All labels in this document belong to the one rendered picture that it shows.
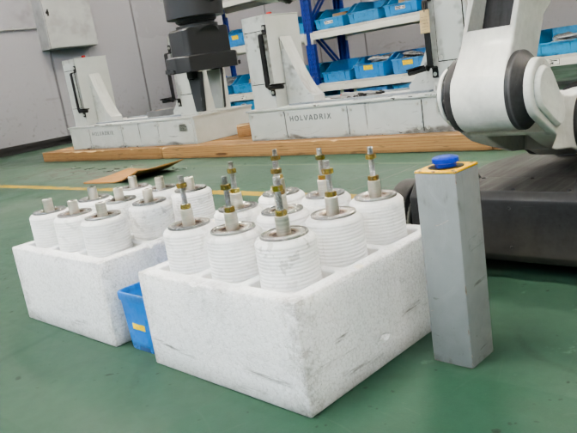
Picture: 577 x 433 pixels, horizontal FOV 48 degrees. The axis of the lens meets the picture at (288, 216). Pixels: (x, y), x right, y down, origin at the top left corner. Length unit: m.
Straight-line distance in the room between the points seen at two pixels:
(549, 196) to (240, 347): 0.66
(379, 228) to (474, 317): 0.22
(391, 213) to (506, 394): 0.35
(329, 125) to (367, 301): 2.60
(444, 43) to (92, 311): 2.27
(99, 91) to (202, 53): 4.57
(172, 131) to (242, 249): 3.56
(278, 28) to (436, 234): 3.06
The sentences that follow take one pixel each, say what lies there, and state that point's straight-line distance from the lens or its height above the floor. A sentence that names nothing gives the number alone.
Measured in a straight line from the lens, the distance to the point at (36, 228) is 1.59.
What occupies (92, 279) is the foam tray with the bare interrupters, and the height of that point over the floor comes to 0.14.
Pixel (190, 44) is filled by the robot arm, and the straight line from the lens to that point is 1.00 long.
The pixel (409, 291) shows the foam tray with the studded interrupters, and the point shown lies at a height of 0.10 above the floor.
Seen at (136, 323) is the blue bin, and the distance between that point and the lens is 1.31.
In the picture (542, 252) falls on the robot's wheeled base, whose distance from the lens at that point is 1.36.
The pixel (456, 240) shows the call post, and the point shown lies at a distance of 1.00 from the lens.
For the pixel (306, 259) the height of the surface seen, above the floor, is 0.22.
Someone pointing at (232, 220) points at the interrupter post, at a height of 0.27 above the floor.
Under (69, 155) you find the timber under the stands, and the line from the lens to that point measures 5.64.
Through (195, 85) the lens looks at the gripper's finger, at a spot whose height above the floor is 0.49.
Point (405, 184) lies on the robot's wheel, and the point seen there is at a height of 0.19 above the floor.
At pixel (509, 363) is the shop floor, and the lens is 1.09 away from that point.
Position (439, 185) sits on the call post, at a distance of 0.99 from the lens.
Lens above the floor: 0.50
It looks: 13 degrees down
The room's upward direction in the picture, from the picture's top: 9 degrees counter-clockwise
